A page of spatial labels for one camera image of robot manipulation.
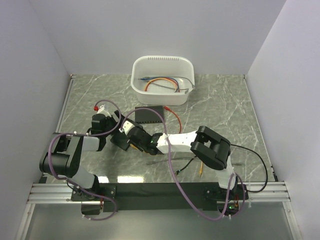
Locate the grey cable in bin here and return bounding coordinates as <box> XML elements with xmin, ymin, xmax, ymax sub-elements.
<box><xmin>154</xmin><ymin>75</ymin><xmax>195</xmax><ymax>95</ymax></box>

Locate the grey ethernet cable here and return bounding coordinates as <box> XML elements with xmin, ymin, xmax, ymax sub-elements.
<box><xmin>146</xmin><ymin>156</ymin><xmax>243</xmax><ymax>166</ymax></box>

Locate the yellow ethernet cable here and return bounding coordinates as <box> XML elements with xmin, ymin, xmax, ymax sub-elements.
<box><xmin>129</xmin><ymin>143</ymin><xmax>205</xmax><ymax>177</ymax></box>

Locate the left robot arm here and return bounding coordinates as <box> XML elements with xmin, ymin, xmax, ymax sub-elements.
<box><xmin>39</xmin><ymin>110</ymin><xmax>121</xmax><ymax>201</ymax></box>

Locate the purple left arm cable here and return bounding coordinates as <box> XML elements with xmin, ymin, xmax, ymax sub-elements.
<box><xmin>47</xmin><ymin>99</ymin><xmax>122</xmax><ymax>221</ymax></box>

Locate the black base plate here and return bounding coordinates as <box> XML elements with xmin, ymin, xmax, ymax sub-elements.
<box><xmin>71</xmin><ymin>182</ymin><xmax>251</xmax><ymax>213</ymax></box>

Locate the black network switch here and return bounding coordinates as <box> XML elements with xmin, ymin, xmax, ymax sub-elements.
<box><xmin>110</xmin><ymin>134</ymin><xmax>130</xmax><ymax>151</ymax></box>
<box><xmin>135</xmin><ymin>105</ymin><xmax>165</xmax><ymax>124</ymax></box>

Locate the blue cable in bin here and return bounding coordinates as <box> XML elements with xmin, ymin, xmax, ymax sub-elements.
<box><xmin>138</xmin><ymin>76</ymin><xmax>180</xmax><ymax>87</ymax></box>

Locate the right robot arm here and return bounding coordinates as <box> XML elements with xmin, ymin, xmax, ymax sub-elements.
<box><xmin>122</xmin><ymin>122</ymin><xmax>238</xmax><ymax>200</ymax></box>

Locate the white plastic bin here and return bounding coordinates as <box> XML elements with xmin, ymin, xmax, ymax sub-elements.
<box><xmin>130</xmin><ymin>55</ymin><xmax>195</xmax><ymax>106</ymax></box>

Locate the red cable in bin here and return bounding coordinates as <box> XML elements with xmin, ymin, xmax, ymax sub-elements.
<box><xmin>144</xmin><ymin>77</ymin><xmax>181</xmax><ymax>93</ymax></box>

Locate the black cable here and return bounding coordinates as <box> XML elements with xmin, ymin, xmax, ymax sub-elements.
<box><xmin>174</xmin><ymin>143</ymin><xmax>268</xmax><ymax>193</ymax></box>

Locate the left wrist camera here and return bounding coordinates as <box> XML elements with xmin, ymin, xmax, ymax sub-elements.
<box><xmin>93</xmin><ymin>104</ymin><xmax>111</xmax><ymax>117</ymax></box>

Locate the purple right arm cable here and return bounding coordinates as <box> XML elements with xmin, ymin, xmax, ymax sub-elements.
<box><xmin>118</xmin><ymin>107</ymin><xmax>250</xmax><ymax>221</ymax></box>

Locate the aluminium rail frame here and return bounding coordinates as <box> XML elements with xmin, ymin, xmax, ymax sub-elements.
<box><xmin>24</xmin><ymin>74</ymin><xmax>294</xmax><ymax>240</ymax></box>

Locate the red ethernet cable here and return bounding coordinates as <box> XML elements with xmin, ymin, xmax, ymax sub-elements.
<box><xmin>163</xmin><ymin>105</ymin><xmax>183</xmax><ymax>135</ymax></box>

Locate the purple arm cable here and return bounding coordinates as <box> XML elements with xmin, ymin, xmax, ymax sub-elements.
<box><xmin>118</xmin><ymin>107</ymin><xmax>250</xmax><ymax>221</ymax></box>
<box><xmin>47</xmin><ymin>99</ymin><xmax>122</xmax><ymax>221</ymax></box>

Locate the orange cable in bin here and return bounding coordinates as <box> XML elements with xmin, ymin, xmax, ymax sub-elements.
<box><xmin>146</xmin><ymin>77</ymin><xmax>181</xmax><ymax>93</ymax></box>

